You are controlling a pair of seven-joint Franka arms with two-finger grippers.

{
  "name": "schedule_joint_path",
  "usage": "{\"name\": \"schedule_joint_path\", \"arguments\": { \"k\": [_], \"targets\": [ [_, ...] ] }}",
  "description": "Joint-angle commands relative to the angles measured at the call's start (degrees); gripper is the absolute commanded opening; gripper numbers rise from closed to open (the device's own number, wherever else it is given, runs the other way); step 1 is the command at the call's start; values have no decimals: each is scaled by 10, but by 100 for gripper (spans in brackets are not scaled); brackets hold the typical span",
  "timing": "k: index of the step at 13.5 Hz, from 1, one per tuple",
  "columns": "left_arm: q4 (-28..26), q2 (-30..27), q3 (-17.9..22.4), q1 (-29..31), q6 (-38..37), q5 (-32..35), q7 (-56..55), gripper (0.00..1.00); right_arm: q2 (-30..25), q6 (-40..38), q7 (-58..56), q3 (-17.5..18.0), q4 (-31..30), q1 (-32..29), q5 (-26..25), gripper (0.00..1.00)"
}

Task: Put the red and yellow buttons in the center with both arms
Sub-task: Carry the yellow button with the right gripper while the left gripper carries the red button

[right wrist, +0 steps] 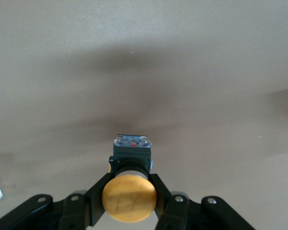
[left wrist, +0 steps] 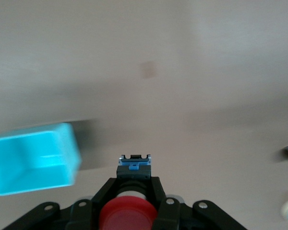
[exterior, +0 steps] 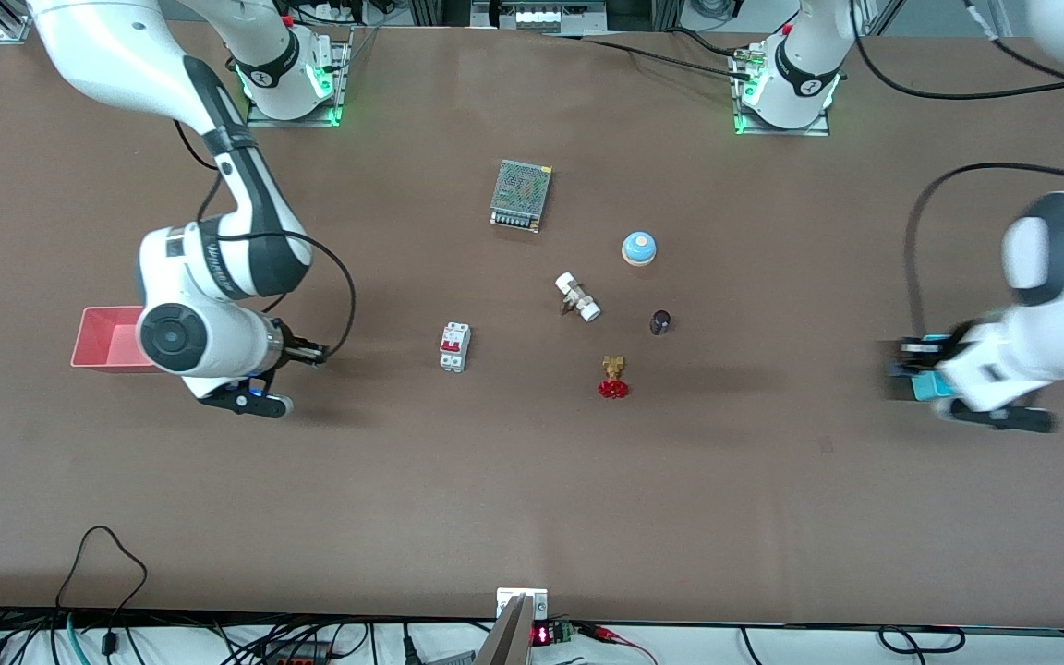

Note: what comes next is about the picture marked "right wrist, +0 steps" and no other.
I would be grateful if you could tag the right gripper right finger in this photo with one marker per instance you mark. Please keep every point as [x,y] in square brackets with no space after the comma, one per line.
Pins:
[182,213]

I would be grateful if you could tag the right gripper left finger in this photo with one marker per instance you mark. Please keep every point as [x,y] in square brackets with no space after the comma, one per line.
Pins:
[74,210]

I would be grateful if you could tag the yellow mushroom push button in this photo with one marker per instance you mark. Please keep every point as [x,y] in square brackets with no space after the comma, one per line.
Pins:
[129,198]

